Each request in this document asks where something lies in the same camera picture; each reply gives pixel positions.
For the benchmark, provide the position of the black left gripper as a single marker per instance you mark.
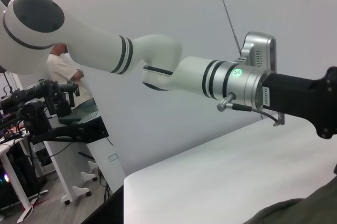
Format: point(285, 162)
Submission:
point(295, 97)

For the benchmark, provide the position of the dark green printed t-shirt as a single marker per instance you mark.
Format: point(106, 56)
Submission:
point(310, 208)

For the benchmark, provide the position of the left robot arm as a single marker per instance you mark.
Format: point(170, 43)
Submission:
point(92, 47)

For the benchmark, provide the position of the person in white shirt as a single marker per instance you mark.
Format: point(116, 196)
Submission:
point(61, 68)

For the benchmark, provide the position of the dark laptop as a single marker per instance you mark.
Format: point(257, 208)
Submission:
point(79, 119)

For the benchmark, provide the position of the black platform shelf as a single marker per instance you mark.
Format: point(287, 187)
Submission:
point(76, 131)

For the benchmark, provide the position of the black mechanical rig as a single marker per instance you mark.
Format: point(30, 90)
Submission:
point(50, 89)

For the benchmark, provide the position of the white stand leg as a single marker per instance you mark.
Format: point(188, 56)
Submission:
point(60, 171)

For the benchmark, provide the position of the black computer case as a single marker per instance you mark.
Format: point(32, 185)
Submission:
point(6, 191)

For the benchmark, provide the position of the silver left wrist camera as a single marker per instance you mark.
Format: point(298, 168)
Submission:
point(259, 50)

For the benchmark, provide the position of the white desk frame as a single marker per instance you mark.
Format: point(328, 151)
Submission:
point(15, 181)

